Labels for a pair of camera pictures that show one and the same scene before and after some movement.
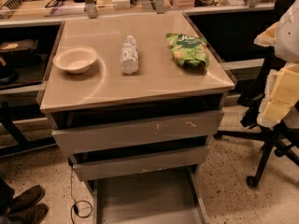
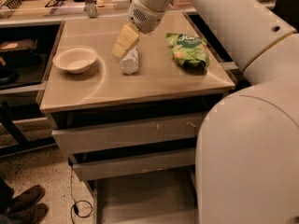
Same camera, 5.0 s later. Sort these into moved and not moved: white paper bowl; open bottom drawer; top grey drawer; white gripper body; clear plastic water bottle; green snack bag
Moved: clear plastic water bottle; white gripper body
Not moved: green snack bag; white paper bowl; open bottom drawer; top grey drawer
